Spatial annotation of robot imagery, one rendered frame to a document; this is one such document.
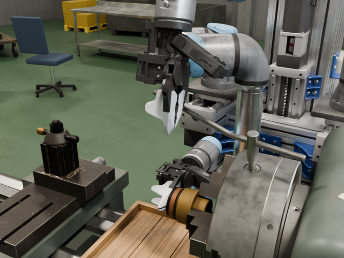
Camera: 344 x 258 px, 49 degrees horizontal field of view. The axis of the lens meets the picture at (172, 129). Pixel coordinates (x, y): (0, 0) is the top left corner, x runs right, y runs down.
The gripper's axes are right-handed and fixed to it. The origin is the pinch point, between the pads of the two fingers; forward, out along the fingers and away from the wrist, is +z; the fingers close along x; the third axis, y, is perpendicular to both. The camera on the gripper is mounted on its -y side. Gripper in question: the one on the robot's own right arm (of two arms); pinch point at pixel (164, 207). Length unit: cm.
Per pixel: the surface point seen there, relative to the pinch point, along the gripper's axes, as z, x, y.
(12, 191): -10, -22, 67
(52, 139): -7.4, 5.5, 40.7
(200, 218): 2.7, 2.1, -10.4
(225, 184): 4.4, 13.3, -15.9
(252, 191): 4.4, 13.3, -21.1
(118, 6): -533, -20, 384
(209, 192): -4.2, 4.3, -9.5
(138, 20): -689, -65, 438
